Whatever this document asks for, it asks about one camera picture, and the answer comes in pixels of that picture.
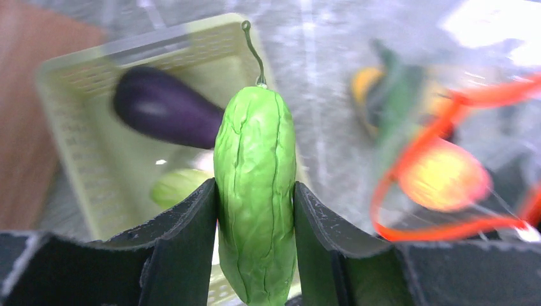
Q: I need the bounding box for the orange red peach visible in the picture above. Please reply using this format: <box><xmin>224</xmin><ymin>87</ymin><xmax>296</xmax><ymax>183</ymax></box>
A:
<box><xmin>399</xmin><ymin>138</ymin><xmax>493</xmax><ymax>212</ymax></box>

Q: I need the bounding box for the brown cardboard piece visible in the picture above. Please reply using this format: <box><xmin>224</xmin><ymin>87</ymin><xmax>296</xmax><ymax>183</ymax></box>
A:
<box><xmin>1</xmin><ymin>1</ymin><xmax>104</xmax><ymax>230</ymax></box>

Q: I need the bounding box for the green cucumber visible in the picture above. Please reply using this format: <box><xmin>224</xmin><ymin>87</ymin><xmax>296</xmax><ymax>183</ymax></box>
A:
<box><xmin>365</xmin><ymin>40</ymin><xmax>426</xmax><ymax>140</ymax></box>

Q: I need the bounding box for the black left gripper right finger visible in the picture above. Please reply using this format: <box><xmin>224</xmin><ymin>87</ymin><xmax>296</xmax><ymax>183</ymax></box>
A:
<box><xmin>293</xmin><ymin>182</ymin><xmax>540</xmax><ymax>305</ymax></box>

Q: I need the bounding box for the dark purple eggplant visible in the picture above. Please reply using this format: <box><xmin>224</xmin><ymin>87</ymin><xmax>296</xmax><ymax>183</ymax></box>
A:
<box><xmin>112</xmin><ymin>66</ymin><xmax>224</xmax><ymax>149</ymax></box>

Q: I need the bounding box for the light green bitter gourd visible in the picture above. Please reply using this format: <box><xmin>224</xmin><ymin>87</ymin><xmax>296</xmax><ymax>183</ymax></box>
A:
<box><xmin>213</xmin><ymin>20</ymin><xmax>297</xmax><ymax>306</ymax></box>

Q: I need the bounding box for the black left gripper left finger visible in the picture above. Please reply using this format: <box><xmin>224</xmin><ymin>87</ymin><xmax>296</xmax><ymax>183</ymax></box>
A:
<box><xmin>1</xmin><ymin>179</ymin><xmax>216</xmax><ymax>305</ymax></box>

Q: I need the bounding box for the clear zip bag orange zipper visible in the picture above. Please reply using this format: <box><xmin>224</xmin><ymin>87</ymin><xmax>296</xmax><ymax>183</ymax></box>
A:
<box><xmin>352</xmin><ymin>1</ymin><xmax>540</xmax><ymax>243</ymax></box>

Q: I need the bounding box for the white cauliflower with leaves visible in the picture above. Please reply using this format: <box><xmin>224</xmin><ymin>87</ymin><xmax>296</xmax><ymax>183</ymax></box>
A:
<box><xmin>149</xmin><ymin>147</ymin><xmax>214</xmax><ymax>210</ymax></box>

